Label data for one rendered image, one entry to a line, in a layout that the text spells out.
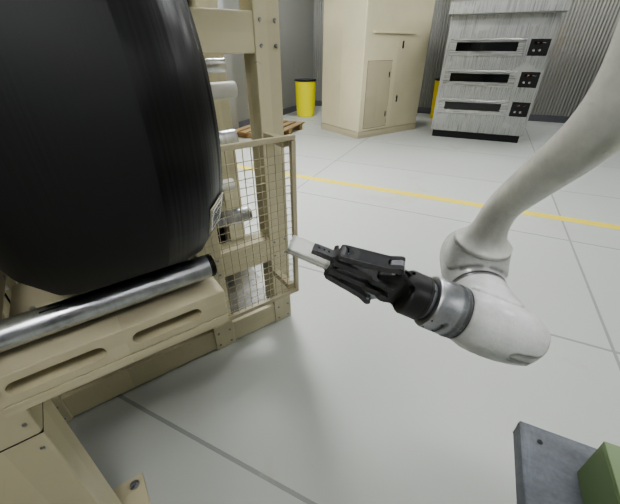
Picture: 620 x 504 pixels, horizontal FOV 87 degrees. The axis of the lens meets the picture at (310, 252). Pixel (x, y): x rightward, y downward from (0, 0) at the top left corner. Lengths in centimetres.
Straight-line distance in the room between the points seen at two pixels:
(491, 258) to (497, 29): 550
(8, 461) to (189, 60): 80
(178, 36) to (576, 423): 177
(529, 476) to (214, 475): 100
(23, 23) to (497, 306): 64
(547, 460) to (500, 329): 28
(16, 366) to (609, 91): 80
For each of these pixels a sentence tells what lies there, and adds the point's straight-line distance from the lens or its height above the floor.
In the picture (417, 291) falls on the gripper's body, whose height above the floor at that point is 94.
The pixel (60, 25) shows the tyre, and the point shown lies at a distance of 42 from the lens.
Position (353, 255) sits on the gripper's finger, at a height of 99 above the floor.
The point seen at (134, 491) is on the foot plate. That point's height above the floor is 1.
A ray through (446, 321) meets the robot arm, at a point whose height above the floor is 90.
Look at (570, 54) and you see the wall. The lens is 842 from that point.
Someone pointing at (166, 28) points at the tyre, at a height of 127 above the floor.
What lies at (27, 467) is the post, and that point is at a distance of 97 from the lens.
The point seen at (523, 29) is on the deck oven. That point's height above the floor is 147.
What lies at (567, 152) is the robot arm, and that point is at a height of 116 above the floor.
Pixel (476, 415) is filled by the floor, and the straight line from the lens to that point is 162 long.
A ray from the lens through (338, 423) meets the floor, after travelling 146.
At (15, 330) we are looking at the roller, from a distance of 64.
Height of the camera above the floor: 126
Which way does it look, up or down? 32 degrees down
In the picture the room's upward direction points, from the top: straight up
